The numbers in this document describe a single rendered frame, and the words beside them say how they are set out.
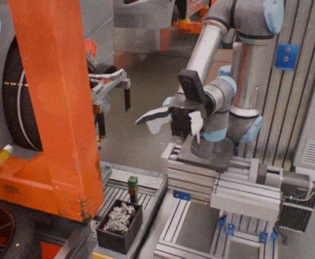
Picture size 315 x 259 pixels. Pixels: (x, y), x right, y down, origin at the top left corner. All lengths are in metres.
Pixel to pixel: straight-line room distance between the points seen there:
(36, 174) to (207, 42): 0.92
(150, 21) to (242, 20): 3.16
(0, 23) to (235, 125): 1.13
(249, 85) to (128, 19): 3.17
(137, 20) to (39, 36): 3.15
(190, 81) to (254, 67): 0.43
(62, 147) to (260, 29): 0.82
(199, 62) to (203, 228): 1.09
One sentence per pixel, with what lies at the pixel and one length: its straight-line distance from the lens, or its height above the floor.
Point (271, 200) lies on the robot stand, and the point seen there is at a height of 0.74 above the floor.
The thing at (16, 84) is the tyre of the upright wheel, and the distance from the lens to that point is 1.59.
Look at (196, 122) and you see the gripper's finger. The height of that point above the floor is 1.25.
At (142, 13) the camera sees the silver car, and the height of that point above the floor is 0.97.
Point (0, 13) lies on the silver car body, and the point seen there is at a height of 1.35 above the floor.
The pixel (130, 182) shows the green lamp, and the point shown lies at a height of 0.65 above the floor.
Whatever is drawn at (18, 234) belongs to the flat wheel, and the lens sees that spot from 1.50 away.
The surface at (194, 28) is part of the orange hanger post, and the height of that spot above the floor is 0.61.
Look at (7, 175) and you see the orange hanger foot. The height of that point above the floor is 0.68.
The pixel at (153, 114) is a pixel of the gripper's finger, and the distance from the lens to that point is 0.69.
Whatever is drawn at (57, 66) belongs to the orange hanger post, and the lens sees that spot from 1.02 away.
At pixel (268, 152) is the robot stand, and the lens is 1.44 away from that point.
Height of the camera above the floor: 1.54
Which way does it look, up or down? 31 degrees down
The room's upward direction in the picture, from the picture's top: straight up
